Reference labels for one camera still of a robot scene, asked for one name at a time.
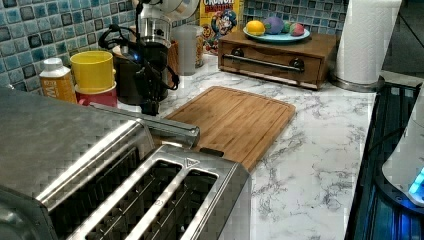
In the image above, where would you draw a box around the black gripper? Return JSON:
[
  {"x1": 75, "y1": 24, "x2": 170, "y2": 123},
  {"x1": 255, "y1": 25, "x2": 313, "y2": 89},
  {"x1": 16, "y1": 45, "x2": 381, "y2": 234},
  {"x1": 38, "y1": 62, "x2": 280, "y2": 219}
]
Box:
[{"x1": 135, "y1": 60, "x2": 167, "y2": 116}]

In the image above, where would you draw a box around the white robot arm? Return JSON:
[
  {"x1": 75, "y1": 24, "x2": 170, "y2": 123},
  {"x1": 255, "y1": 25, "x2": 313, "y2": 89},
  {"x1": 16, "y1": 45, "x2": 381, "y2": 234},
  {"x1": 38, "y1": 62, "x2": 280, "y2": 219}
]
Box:
[{"x1": 135, "y1": 0, "x2": 199, "y2": 116}]

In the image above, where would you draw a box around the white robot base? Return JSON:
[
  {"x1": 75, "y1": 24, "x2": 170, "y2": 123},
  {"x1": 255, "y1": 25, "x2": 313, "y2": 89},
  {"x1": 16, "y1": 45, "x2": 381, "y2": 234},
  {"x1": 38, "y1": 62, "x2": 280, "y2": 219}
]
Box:
[{"x1": 374, "y1": 83, "x2": 423, "y2": 215}]

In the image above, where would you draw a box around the red cup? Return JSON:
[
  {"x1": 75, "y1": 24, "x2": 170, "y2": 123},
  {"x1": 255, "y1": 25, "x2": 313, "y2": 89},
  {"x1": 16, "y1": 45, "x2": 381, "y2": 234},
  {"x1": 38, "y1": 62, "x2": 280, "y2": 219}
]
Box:
[{"x1": 75, "y1": 84, "x2": 117, "y2": 107}]

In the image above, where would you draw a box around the frosted plastic container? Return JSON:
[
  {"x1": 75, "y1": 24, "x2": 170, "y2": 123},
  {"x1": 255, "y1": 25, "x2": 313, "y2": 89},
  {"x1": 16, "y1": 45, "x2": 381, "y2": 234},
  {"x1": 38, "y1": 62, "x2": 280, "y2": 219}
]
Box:
[{"x1": 172, "y1": 25, "x2": 196, "y2": 76}]

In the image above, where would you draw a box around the yellow plastic cup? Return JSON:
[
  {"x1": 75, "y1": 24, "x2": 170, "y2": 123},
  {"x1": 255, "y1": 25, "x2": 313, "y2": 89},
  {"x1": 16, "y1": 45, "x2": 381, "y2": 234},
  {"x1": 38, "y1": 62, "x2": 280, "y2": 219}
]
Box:
[{"x1": 70, "y1": 51, "x2": 115, "y2": 93}]

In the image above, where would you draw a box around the captain crunch cereal box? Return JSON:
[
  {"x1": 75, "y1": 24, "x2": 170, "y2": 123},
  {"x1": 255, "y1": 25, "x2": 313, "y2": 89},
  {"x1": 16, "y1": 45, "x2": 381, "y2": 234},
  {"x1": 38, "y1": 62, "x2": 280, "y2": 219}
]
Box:
[{"x1": 199, "y1": 0, "x2": 244, "y2": 55}]

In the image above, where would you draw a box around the orange bottle white cap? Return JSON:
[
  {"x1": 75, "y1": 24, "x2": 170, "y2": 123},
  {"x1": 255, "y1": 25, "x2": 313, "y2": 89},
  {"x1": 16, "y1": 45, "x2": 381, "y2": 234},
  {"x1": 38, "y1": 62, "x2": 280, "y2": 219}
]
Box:
[{"x1": 39, "y1": 58, "x2": 77, "y2": 103}]

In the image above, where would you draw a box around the bamboo cutting board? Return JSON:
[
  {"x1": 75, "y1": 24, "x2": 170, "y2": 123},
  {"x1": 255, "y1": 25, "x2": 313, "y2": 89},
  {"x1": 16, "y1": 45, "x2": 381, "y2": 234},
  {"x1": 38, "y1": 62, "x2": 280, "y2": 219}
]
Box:
[{"x1": 168, "y1": 86, "x2": 296, "y2": 171}]

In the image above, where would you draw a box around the yellow lemon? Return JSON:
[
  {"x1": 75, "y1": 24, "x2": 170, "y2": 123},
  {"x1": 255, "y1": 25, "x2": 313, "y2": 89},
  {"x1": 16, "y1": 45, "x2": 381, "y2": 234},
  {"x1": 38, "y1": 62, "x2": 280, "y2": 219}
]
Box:
[{"x1": 246, "y1": 20, "x2": 266, "y2": 36}]

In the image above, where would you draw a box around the stainless steel slot toaster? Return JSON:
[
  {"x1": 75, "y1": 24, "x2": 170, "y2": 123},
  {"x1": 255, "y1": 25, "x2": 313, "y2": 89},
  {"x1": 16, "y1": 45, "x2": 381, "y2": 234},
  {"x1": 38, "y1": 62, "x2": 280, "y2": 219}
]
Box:
[{"x1": 0, "y1": 143, "x2": 253, "y2": 240}]

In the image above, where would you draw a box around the purple toy fruit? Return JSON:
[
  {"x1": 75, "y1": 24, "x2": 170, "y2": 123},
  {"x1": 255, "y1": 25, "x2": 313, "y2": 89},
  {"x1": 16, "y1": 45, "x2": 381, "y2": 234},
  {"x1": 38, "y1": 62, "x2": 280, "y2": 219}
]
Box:
[{"x1": 263, "y1": 17, "x2": 284, "y2": 34}]

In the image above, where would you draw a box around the light blue plate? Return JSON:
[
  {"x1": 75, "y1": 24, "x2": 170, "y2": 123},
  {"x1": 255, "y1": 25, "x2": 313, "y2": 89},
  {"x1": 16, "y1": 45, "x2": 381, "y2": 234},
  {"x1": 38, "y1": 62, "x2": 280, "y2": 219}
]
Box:
[{"x1": 243, "y1": 28, "x2": 310, "y2": 43}]

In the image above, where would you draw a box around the green toy fruit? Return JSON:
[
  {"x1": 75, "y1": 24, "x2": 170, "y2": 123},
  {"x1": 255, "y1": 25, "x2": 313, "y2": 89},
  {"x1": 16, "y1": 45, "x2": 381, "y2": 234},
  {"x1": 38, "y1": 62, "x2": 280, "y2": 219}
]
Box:
[{"x1": 281, "y1": 20, "x2": 292, "y2": 33}]

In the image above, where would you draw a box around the red toy fruit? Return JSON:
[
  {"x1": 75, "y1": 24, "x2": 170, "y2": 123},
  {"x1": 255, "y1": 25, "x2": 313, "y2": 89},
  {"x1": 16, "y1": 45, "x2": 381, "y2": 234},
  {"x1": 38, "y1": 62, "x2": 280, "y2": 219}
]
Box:
[{"x1": 289, "y1": 23, "x2": 305, "y2": 37}]

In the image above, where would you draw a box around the wooden drawer box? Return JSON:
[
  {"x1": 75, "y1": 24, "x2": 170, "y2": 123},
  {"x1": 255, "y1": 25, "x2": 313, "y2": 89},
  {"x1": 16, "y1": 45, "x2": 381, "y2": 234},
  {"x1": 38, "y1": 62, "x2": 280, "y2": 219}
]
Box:
[{"x1": 218, "y1": 31, "x2": 338, "y2": 90}]

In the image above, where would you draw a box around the paper towel roll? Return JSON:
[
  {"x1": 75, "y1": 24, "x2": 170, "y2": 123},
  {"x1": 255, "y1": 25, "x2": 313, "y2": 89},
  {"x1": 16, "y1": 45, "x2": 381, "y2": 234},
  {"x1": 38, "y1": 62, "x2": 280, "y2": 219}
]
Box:
[{"x1": 330, "y1": 0, "x2": 402, "y2": 93}]

